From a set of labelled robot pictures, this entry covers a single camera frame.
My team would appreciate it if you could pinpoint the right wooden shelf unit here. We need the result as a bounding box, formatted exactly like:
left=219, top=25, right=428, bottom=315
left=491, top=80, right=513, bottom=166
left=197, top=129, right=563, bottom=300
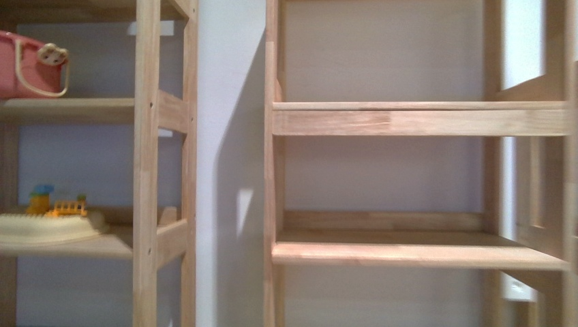
left=264, top=1, right=577, bottom=326

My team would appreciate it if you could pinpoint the wooden shelf unit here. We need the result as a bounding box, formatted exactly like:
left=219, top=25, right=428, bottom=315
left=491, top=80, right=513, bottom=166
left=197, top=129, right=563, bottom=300
left=264, top=1, right=577, bottom=326
left=1, top=1, right=198, bottom=326

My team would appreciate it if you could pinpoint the left wooden shelf unit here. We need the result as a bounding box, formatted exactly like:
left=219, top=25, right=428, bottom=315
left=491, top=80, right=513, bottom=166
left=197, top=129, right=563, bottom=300
left=1, top=1, right=198, bottom=326

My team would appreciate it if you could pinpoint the yellow toy fence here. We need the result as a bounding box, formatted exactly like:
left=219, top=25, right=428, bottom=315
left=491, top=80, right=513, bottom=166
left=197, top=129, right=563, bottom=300
left=45, top=194, right=88, bottom=217

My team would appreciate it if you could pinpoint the yellow and blue toy figure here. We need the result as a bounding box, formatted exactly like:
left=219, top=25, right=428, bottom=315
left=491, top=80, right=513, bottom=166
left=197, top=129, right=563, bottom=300
left=25, top=184, right=54, bottom=215

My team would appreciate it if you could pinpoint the pink toy basket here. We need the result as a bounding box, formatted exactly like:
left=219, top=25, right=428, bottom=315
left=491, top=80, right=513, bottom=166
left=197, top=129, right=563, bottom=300
left=1, top=31, right=70, bottom=99

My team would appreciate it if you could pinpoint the cream toy play base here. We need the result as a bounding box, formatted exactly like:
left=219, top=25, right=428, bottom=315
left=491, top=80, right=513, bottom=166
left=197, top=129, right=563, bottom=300
left=1, top=211, right=109, bottom=245

